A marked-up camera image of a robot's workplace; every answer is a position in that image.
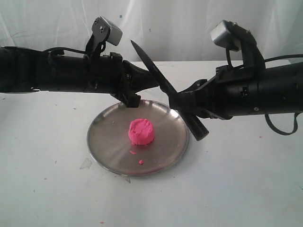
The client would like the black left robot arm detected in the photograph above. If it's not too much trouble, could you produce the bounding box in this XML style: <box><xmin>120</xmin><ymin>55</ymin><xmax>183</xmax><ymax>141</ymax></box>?
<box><xmin>0</xmin><ymin>47</ymin><xmax>159</xmax><ymax>108</ymax></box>

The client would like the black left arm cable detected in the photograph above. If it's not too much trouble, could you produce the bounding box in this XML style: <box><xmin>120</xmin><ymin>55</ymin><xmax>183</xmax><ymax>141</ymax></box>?
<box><xmin>45</xmin><ymin>41</ymin><xmax>107</xmax><ymax>60</ymax></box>

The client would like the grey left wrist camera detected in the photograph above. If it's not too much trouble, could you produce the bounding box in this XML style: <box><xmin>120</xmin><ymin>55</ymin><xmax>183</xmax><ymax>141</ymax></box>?
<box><xmin>92</xmin><ymin>17</ymin><xmax>123</xmax><ymax>46</ymax></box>

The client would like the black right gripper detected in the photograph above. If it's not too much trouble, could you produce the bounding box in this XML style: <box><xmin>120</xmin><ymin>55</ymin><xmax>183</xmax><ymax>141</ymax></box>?
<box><xmin>169</xmin><ymin>66</ymin><xmax>259</xmax><ymax>120</ymax></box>

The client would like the pink dough lump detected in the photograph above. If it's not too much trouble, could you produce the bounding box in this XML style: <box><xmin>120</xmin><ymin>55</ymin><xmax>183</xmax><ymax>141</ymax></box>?
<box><xmin>128</xmin><ymin>119</ymin><xmax>155</xmax><ymax>145</ymax></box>

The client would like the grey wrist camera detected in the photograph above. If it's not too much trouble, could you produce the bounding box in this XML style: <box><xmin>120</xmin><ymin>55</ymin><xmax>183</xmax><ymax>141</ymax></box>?
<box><xmin>211</xmin><ymin>20</ymin><xmax>254</xmax><ymax>52</ymax></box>
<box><xmin>92</xmin><ymin>17</ymin><xmax>123</xmax><ymax>46</ymax></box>

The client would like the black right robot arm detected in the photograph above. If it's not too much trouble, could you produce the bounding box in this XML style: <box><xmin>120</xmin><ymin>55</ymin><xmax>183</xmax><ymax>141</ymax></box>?
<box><xmin>169</xmin><ymin>63</ymin><xmax>303</xmax><ymax>120</ymax></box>

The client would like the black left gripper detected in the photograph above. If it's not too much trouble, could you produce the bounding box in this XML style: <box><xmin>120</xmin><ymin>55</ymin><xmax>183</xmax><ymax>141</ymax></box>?
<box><xmin>85</xmin><ymin>53</ymin><xmax>159</xmax><ymax>108</ymax></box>

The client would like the round steel plate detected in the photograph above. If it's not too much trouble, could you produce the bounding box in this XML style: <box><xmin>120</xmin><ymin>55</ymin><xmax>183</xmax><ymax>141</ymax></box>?
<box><xmin>87</xmin><ymin>100</ymin><xmax>190</xmax><ymax>176</ymax></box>

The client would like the black knife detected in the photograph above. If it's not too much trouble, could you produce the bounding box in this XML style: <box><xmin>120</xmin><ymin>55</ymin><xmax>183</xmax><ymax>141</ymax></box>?
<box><xmin>131</xmin><ymin>40</ymin><xmax>209</xmax><ymax>141</ymax></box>

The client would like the white backdrop curtain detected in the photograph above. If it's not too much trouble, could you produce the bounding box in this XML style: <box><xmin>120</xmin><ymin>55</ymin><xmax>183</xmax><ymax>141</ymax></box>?
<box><xmin>0</xmin><ymin>0</ymin><xmax>303</xmax><ymax>61</ymax></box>

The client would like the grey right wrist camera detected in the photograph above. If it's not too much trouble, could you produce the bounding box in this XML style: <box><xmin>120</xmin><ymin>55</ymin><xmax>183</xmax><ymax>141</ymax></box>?
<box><xmin>211</xmin><ymin>20</ymin><xmax>254</xmax><ymax>52</ymax></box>

